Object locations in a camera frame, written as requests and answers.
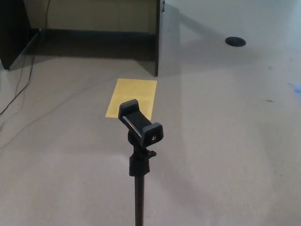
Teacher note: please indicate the dark wooden desk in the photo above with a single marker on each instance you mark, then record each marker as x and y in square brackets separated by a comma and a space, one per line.
[164, 35]

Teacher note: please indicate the yellow paper sheet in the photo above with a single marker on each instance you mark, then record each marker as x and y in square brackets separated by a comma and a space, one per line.
[135, 90]

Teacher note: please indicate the black round floor grommet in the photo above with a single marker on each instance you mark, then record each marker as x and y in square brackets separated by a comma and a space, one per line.
[235, 41]

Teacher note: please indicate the black tripod with phone holder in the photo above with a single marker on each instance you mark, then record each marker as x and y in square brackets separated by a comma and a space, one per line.
[137, 122]

